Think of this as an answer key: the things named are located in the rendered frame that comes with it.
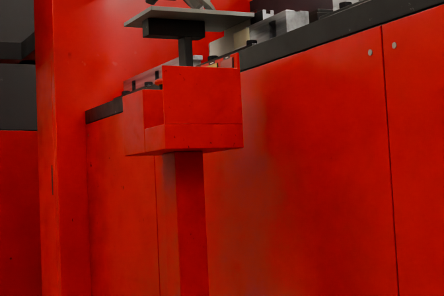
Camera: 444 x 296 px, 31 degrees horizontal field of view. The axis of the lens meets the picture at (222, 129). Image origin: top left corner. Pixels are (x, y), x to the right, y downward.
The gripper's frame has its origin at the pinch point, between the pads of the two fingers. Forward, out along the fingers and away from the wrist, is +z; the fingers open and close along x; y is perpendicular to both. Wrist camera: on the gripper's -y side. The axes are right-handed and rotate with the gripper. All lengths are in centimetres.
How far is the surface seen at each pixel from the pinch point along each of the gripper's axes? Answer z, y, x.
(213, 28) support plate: 3.7, 0.9, 5.6
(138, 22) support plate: -9.0, -14.2, 1.1
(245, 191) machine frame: 33, -28, -25
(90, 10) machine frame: -27, 0, 84
